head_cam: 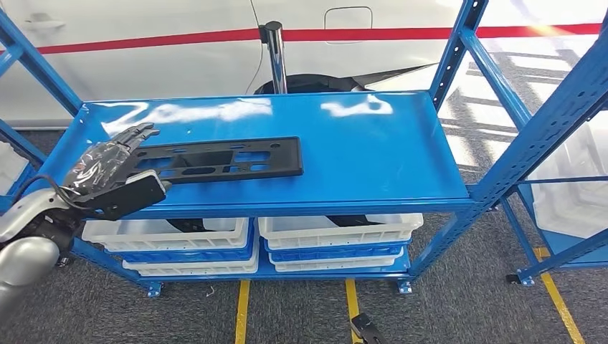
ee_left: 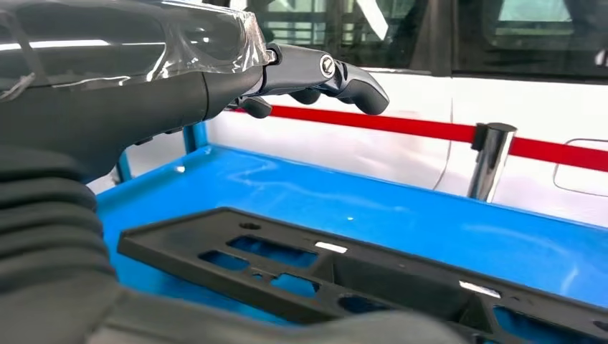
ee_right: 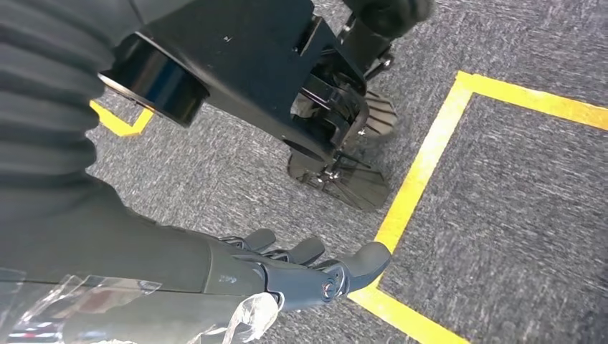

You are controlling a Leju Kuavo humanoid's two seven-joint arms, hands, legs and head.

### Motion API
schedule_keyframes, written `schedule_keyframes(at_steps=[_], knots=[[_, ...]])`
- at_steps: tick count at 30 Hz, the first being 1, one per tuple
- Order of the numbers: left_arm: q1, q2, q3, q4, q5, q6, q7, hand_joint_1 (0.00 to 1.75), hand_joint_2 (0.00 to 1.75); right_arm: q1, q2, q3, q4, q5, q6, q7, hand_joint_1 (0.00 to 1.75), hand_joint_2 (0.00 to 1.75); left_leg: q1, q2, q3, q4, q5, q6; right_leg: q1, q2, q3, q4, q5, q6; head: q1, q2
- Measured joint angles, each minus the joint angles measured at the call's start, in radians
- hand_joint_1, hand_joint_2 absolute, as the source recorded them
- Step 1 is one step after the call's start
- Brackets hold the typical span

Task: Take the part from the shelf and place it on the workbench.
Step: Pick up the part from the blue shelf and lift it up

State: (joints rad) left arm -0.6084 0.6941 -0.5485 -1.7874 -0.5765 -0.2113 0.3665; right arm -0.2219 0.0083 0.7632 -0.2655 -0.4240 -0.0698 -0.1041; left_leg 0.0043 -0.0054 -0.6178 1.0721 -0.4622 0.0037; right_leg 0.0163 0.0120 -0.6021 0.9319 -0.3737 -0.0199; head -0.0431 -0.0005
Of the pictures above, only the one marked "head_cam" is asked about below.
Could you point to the black plastic panel part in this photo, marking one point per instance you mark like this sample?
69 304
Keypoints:
280 161

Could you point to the chrome stanchion post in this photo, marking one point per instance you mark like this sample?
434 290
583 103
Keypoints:
276 57

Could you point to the white car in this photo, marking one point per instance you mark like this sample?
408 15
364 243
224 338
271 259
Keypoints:
166 71

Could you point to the white plastic crate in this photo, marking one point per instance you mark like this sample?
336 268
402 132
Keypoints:
332 237
570 204
9 166
332 265
166 240
190 269

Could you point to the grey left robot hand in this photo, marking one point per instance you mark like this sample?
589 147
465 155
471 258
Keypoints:
95 166

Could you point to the blue metal shelf rack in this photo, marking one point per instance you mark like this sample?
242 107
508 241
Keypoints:
332 142
7 204
565 247

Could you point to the black part in crate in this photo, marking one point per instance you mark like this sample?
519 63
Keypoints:
351 221
185 225

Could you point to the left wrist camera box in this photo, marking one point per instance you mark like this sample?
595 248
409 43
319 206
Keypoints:
133 197

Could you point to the red barrier belt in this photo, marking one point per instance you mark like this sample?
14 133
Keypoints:
190 38

